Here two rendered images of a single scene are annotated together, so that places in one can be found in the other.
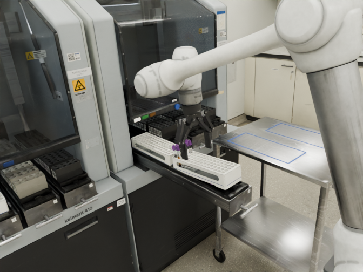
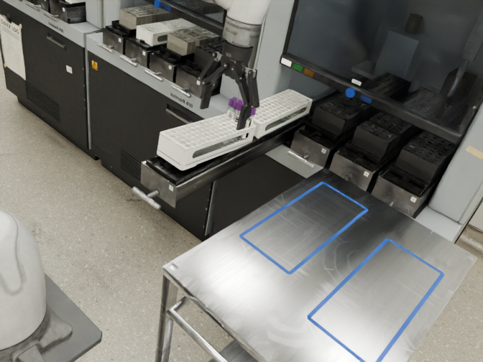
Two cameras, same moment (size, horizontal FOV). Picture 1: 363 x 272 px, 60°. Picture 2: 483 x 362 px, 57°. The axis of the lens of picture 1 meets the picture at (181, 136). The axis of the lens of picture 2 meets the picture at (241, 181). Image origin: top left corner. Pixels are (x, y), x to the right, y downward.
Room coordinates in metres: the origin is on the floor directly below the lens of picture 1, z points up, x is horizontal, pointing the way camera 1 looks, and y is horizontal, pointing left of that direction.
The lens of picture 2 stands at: (0.92, -1.14, 1.49)
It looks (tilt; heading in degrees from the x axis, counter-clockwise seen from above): 36 degrees down; 74
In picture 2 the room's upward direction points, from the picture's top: 12 degrees clockwise
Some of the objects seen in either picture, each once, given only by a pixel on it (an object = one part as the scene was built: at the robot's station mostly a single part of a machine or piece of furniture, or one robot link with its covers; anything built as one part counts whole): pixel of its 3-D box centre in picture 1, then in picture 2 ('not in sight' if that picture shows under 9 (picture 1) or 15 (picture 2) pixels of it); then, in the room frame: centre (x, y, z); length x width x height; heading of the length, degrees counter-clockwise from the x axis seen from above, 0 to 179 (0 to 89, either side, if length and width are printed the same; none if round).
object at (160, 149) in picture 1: (157, 148); (274, 113); (1.35, 0.12, 0.83); 0.30 x 0.10 x 0.06; 41
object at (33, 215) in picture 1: (17, 179); (215, 52); (1.23, 0.75, 0.78); 0.73 x 0.14 x 0.09; 41
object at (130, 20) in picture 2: not in sight; (129, 19); (0.86, 0.83, 0.85); 0.12 x 0.02 x 0.06; 131
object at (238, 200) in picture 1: (183, 170); (236, 144); (1.21, 0.00, 0.78); 0.73 x 0.14 x 0.09; 41
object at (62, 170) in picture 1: (68, 170); (206, 59); (1.16, 0.49, 0.85); 0.12 x 0.02 x 0.06; 131
